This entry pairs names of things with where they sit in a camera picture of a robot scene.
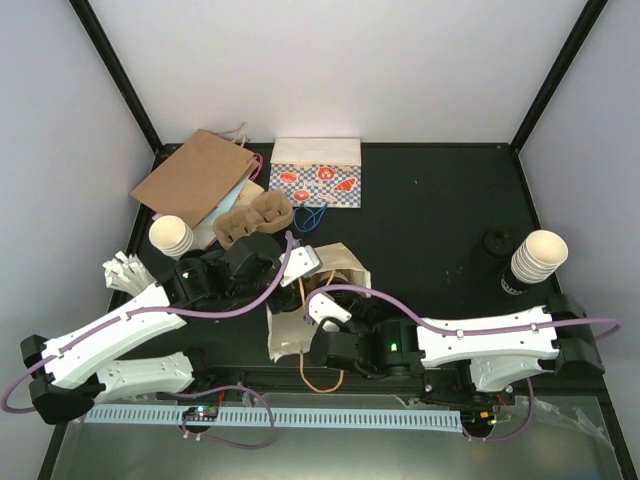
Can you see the blue checkered bakery bag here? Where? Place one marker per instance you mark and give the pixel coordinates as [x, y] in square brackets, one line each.
[316, 175]

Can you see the white cup stack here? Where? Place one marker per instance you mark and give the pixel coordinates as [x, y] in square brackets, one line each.
[171, 236]
[534, 261]

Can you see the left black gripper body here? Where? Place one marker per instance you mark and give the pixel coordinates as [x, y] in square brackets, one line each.
[277, 304]

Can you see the single black lid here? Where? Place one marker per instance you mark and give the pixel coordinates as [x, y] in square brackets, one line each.
[334, 277]

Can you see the right black frame post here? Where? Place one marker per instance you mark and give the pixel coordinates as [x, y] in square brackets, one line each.
[571, 47]

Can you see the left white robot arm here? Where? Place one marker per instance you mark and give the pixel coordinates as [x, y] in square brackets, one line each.
[71, 374]

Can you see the black frame post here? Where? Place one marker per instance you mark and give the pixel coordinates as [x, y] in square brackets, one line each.
[105, 50]
[571, 47]

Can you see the left black frame post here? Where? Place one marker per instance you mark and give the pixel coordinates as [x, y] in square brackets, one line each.
[105, 50]

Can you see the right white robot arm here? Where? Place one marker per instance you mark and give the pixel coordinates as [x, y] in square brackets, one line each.
[357, 333]

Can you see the right white cup stack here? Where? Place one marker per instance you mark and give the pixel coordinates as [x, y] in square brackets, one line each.
[534, 261]

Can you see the crumpled white paper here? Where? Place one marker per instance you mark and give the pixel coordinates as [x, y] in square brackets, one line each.
[126, 273]

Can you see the light blue cable duct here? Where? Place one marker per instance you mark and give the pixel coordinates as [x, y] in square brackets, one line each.
[311, 418]

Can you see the cream paper bag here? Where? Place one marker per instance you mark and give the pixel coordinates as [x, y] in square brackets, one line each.
[291, 334]

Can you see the brown kraft paper bag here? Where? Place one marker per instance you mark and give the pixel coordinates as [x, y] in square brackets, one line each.
[193, 180]

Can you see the small green circuit board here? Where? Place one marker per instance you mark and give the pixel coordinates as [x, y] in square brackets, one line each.
[200, 413]

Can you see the left white cup stack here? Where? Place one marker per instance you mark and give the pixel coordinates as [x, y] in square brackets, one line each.
[171, 236]

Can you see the light blue paper bag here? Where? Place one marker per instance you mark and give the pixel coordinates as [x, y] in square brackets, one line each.
[242, 194]

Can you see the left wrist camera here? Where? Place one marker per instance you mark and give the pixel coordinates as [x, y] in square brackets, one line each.
[303, 262]

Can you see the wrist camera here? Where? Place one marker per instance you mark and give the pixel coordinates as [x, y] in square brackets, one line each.
[321, 307]
[303, 262]

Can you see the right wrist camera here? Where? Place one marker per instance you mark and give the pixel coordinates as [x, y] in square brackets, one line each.
[321, 307]

